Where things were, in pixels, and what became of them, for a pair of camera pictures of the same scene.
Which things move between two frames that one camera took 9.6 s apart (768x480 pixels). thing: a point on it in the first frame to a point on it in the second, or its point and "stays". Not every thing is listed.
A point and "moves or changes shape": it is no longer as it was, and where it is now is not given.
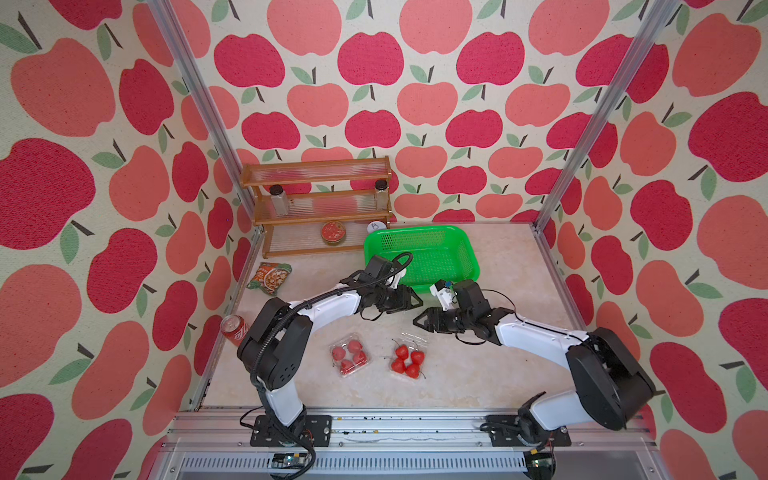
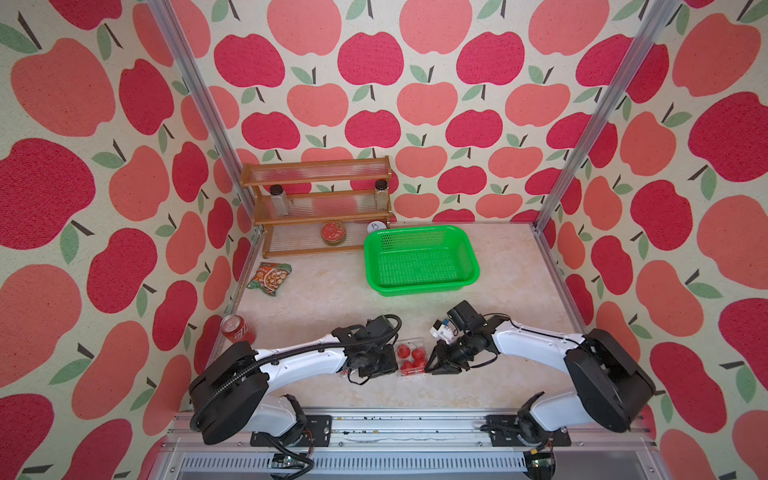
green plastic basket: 439,253 stays
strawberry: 417,357 stays
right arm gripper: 431,323 to 442,362
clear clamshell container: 408,357 stays
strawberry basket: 402,351 stays
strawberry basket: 413,371 moves or changes shape
